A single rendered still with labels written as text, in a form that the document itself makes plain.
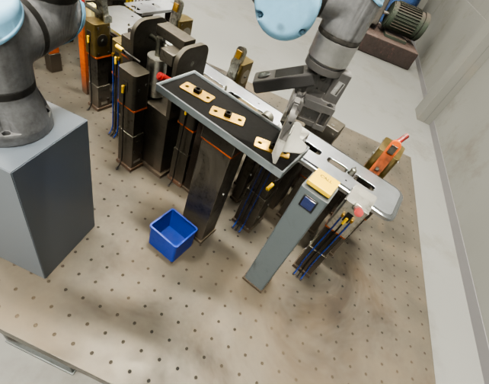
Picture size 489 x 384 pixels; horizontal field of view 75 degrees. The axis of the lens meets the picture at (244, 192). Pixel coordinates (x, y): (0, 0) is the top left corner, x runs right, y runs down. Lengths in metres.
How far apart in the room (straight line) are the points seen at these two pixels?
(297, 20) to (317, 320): 0.87
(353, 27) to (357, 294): 0.88
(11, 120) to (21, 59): 0.11
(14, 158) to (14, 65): 0.16
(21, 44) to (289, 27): 0.43
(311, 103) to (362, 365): 0.79
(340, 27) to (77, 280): 0.85
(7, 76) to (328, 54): 0.52
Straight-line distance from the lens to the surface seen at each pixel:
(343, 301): 1.16
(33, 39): 0.68
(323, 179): 0.72
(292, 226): 0.78
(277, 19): 0.42
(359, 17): 0.57
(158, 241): 0.98
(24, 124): 0.71
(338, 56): 0.58
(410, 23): 6.25
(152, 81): 1.07
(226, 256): 1.06
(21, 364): 1.68
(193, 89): 0.82
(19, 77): 0.67
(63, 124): 0.77
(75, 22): 0.78
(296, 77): 0.61
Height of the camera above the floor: 1.58
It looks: 44 degrees down
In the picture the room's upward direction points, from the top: 24 degrees clockwise
